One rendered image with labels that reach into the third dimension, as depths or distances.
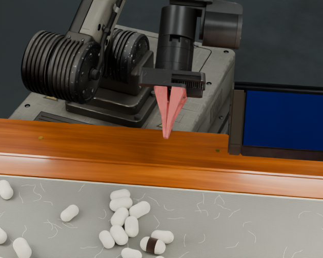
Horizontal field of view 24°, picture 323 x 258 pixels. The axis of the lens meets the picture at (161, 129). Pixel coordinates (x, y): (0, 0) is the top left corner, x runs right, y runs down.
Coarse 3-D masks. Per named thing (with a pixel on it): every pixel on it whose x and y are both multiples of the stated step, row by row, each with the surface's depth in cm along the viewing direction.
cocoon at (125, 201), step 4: (112, 200) 117; (116, 200) 116; (120, 200) 116; (124, 200) 117; (128, 200) 117; (112, 204) 116; (116, 204) 116; (120, 204) 116; (124, 204) 116; (128, 204) 117; (112, 208) 116; (116, 208) 116; (128, 208) 117
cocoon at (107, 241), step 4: (100, 232) 112; (104, 232) 112; (108, 232) 112; (100, 236) 112; (104, 236) 111; (108, 236) 111; (100, 240) 112; (104, 240) 111; (108, 240) 111; (112, 240) 111; (104, 244) 111; (108, 244) 110; (112, 244) 111; (108, 248) 111
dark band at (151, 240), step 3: (150, 237) 111; (150, 240) 110; (153, 240) 110; (156, 240) 110; (147, 243) 110; (150, 243) 110; (153, 243) 110; (147, 246) 110; (150, 246) 110; (153, 246) 109; (147, 249) 110; (150, 249) 110; (153, 249) 109; (150, 252) 110; (153, 252) 110
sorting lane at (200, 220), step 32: (32, 192) 121; (64, 192) 121; (96, 192) 121; (160, 192) 121; (192, 192) 121; (224, 192) 120; (0, 224) 115; (32, 224) 115; (64, 224) 115; (96, 224) 115; (160, 224) 115; (192, 224) 115; (224, 224) 115; (256, 224) 115; (288, 224) 115; (320, 224) 115; (0, 256) 110; (32, 256) 110; (64, 256) 110; (96, 256) 110; (192, 256) 110; (224, 256) 110; (256, 256) 110; (288, 256) 110; (320, 256) 110
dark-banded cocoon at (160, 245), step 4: (144, 240) 110; (160, 240) 110; (140, 244) 110; (144, 244) 110; (156, 244) 109; (160, 244) 109; (164, 244) 110; (144, 248) 110; (156, 248) 109; (160, 248) 109; (164, 248) 110; (156, 252) 110; (160, 252) 110
